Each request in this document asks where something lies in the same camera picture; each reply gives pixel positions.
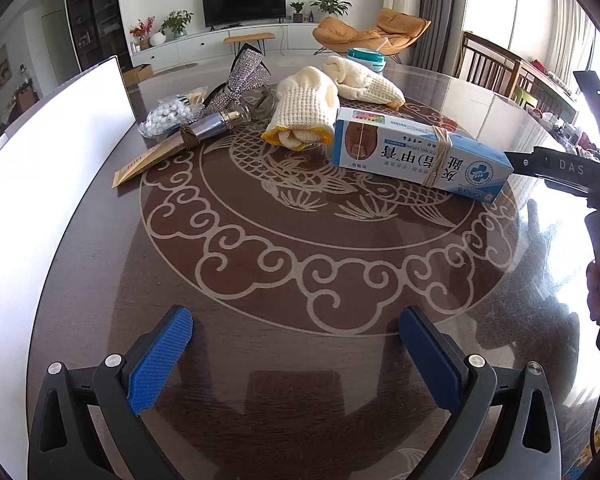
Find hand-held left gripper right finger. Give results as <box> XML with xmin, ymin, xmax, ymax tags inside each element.
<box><xmin>399</xmin><ymin>306</ymin><xmax>561</xmax><ymax>480</ymax></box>

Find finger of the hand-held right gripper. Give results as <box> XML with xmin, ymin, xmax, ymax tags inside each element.
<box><xmin>504</xmin><ymin>146</ymin><xmax>600</xmax><ymax>197</ymax></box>

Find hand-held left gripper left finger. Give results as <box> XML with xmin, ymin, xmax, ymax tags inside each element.
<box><xmin>29</xmin><ymin>305</ymin><xmax>195</xmax><ymax>480</ymax></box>

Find blue white medicine box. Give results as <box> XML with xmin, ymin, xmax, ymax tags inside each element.
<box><xmin>331</xmin><ymin>106</ymin><xmax>513</xmax><ymax>204</ymax></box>

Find person's right hand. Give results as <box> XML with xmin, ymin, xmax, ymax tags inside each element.
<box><xmin>586</xmin><ymin>258</ymin><xmax>600</xmax><ymax>325</ymax></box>

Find wooden dining chair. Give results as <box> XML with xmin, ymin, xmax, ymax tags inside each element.
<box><xmin>510</xmin><ymin>57</ymin><xmax>576</xmax><ymax>111</ymax></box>
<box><xmin>460</xmin><ymin>31</ymin><xmax>523</xmax><ymax>98</ymax></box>

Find grey curtain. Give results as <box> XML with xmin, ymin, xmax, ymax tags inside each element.
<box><xmin>422</xmin><ymin>0</ymin><xmax>468</xmax><ymax>66</ymax></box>

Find gold sachet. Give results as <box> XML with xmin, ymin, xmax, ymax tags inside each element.
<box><xmin>112</xmin><ymin>132</ymin><xmax>191</xmax><ymax>189</ymax></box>

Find cream knitted glove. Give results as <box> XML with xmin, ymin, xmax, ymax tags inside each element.
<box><xmin>261</xmin><ymin>66</ymin><xmax>342</xmax><ymax>152</ymax></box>
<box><xmin>322</xmin><ymin>55</ymin><xmax>406</xmax><ymax>109</ymax></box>

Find teal wet wipes tub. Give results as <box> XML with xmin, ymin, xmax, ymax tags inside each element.
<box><xmin>347</xmin><ymin>46</ymin><xmax>387</xmax><ymax>73</ymax></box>

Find silver perfume bottle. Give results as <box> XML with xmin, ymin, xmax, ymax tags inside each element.
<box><xmin>180</xmin><ymin>105</ymin><xmax>253</xmax><ymax>150</ymax></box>

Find bag of white beads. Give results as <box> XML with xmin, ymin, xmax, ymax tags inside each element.
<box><xmin>139</xmin><ymin>92</ymin><xmax>206</xmax><ymax>138</ymax></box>

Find orange lounge chair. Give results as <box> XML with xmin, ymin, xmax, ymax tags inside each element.
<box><xmin>312</xmin><ymin>8</ymin><xmax>432</xmax><ymax>58</ymax></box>

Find large leafy potted plant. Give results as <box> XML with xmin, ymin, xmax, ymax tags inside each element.
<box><xmin>310</xmin><ymin>0</ymin><xmax>352</xmax><ymax>18</ymax></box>

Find brown cardboard box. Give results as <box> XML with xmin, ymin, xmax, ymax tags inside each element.
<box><xmin>121</xmin><ymin>63</ymin><xmax>154</xmax><ymax>86</ymax></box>

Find rhinestone bow hair clip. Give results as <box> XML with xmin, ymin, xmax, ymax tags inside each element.
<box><xmin>200</xmin><ymin>44</ymin><xmax>272</xmax><ymax>118</ymax></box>

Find white television cabinet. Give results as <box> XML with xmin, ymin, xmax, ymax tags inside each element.
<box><xmin>130</xmin><ymin>22</ymin><xmax>331</xmax><ymax>63</ymax></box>

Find red flower plant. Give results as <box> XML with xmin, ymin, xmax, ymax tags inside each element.
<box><xmin>130</xmin><ymin>16</ymin><xmax>156</xmax><ymax>51</ymax></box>

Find wooden bench black legs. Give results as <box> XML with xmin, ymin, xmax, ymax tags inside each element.
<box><xmin>223</xmin><ymin>32</ymin><xmax>276</xmax><ymax>56</ymax></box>

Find white door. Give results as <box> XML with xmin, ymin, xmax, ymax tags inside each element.
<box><xmin>41</xmin><ymin>10</ymin><xmax>66</xmax><ymax>81</ymax></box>

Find green potted plant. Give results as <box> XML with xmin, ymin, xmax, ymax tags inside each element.
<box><xmin>160</xmin><ymin>10</ymin><xmax>194</xmax><ymax>39</ymax></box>

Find black television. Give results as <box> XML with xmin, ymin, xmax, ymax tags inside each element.
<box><xmin>201</xmin><ymin>0</ymin><xmax>287</xmax><ymax>28</ymax></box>

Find dark glass display cabinet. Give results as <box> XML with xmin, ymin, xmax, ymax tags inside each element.
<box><xmin>64</xmin><ymin>0</ymin><xmax>133</xmax><ymax>73</ymax></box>

